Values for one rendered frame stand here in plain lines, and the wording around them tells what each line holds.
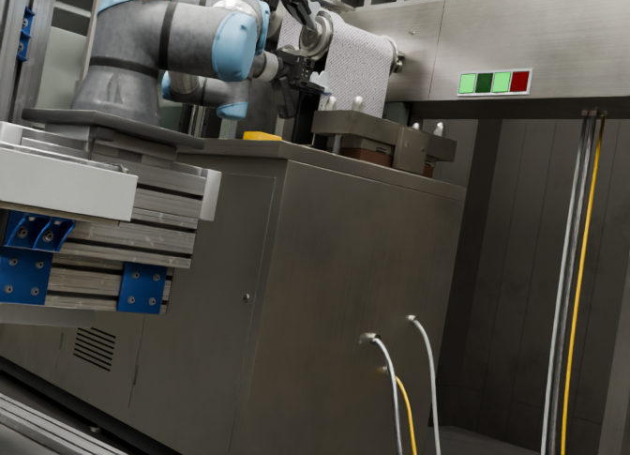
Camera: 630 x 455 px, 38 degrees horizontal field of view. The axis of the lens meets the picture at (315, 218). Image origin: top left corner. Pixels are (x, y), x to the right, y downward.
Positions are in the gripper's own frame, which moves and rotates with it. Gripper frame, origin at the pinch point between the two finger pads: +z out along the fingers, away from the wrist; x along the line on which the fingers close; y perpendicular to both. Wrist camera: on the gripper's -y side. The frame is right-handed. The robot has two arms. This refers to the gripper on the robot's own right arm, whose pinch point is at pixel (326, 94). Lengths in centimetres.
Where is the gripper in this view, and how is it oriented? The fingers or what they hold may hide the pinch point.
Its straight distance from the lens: 255.8
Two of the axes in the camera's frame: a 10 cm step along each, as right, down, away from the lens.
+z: 7.6, 1.5, 6.3
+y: 1.7, -9.9, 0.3
